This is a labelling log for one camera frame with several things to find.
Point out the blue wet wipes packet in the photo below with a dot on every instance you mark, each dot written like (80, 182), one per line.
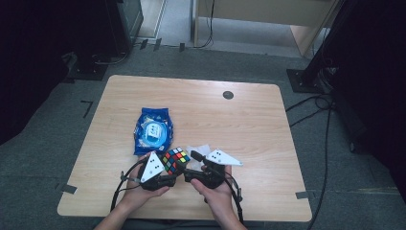
(153, 131)

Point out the person's left hand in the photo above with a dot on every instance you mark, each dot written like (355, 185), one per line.
(139, 196)

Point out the light wooden desk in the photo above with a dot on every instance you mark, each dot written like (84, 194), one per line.
(255, 12)

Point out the dark cabinet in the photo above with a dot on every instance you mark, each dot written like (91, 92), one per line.
(129, 22)

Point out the black floor tape piece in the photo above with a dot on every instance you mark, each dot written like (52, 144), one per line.
(182, 47)
(157, 44)
(143, 44)

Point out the white wet wipe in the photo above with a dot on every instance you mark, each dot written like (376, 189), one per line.
(201, 148)

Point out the multicoloured puzzle cube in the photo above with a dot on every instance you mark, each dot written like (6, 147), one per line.
(175, 159)

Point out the black curtain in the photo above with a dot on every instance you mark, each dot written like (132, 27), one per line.
(373, 80)
(32, 57)

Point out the black round table grommet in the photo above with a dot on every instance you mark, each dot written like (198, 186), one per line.
(228, 95)

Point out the grey tape strip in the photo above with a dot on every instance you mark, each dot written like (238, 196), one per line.
(69, 189)
(302, 195)

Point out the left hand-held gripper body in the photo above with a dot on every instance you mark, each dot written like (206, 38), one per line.
(152, 171)

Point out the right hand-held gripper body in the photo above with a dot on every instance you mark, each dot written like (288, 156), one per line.
(214, 174)

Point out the person's right hand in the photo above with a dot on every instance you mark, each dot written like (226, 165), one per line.
(218, 199)

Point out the black stand base with post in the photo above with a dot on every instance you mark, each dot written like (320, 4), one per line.
(306, 78)

